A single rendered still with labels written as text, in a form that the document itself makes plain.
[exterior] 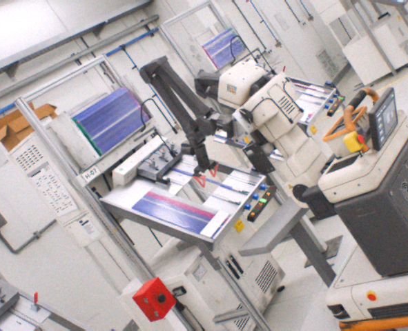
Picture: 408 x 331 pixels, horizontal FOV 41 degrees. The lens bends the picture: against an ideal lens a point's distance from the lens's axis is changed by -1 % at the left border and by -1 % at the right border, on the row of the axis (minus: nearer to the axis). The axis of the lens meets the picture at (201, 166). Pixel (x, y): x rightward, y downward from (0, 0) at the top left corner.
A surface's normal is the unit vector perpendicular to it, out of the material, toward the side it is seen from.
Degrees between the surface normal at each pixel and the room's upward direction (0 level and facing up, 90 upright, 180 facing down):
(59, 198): 93
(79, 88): 90
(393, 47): 90
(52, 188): 90
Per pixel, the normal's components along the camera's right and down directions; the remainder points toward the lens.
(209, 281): 0.67, -0.36
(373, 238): -0.53, 0.46
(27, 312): 0.09, -0.82
